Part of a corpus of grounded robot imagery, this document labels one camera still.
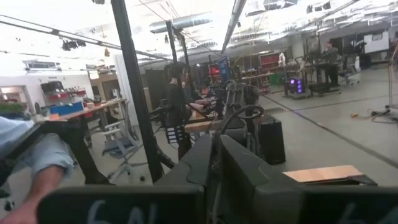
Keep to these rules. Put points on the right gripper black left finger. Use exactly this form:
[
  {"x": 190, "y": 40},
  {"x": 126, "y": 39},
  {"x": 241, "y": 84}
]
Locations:
[{"x": 124, "y": 205}]

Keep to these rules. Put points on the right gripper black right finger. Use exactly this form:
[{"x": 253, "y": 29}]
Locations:
[{"x": 248, "y": 186}]

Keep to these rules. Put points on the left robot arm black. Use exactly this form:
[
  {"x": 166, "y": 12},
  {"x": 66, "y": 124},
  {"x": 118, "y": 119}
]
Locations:
[{"x": 237, "y": 93}]

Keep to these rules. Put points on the red shelf unit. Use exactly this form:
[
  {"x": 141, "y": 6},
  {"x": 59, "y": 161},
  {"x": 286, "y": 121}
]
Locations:
[{"x": 269, "y": 67}]

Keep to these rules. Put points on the black desk with wooden top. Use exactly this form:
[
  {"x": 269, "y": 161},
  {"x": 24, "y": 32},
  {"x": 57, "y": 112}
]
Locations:
[{"x": 77, "y": 133}]

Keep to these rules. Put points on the person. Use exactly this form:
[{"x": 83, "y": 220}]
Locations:
[
  {"x": 331, "y": 59},
  {"x": 176, "y": 96},
  {"x": 46, "y": 155}
]

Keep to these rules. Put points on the purple lit computer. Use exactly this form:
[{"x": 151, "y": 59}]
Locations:
[{"x": 296, "y": 86}]

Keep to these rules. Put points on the blue box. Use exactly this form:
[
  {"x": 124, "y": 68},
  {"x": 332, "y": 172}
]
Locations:
[{"x": 66, "y": 109}]

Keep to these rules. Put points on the whiteboard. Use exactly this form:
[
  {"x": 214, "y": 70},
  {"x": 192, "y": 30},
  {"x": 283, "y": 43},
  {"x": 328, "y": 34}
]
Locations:
[{"x": 376, "y": 42}]

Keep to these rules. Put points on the thick black frame post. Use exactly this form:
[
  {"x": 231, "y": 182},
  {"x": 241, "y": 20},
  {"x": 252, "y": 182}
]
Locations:
[{"x": 136, "y": 93}]

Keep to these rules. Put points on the silver ceiling duct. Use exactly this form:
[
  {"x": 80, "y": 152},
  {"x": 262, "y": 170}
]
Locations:
[{"x": 182, "y": 22}]

